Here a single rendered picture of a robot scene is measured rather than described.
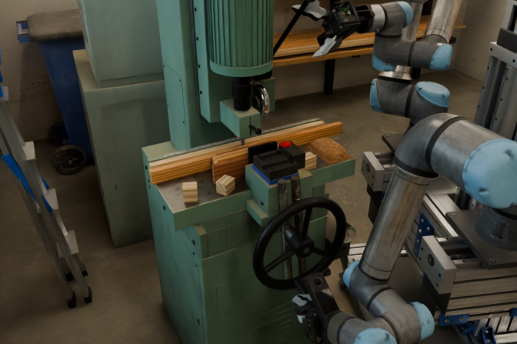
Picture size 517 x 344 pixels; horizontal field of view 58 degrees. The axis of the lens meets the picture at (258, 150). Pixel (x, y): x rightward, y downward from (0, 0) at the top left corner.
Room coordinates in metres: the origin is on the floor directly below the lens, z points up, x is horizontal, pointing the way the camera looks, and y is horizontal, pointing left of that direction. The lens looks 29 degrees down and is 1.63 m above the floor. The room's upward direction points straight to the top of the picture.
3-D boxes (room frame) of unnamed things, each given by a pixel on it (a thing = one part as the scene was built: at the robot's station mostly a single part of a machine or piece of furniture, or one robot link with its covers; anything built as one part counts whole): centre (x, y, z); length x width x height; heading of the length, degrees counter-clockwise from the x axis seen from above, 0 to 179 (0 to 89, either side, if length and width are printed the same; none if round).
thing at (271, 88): (1.50, 0.00, 1.02); 0.09 x 0.07 x 0.12; 118
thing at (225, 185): (1.08, 0.09, 0.92); 0.04 x 0.03 x 0.04; 149
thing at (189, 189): (1.04, 0.18, 0.92); 0.04 x 0.04 x 0.04; 7
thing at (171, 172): (1.28, 0.01, 0.92); 0.67 x 0.02 x 0.04; 118
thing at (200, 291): (1.36, 0.11, 0.36); 0.58 x 0.45 x 0.71; 28
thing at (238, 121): (1.28, 0.06, 1.03); 0.14 x 0.07 x 0.09; 28
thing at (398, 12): (1.35, -0.38, 1.31); 0.11 x 0.08 x 0.09; 118
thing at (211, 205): (1.17, -0.01, 0.87); 0.61 x 0.30 x 0.06; 118
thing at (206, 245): (1.37, 0.11, 0.76); 0.57 x 0.45 x 0.09; 28
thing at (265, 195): (1.09, -0.05, 0.92); 0.15 x 0.13 x 0.09; 118
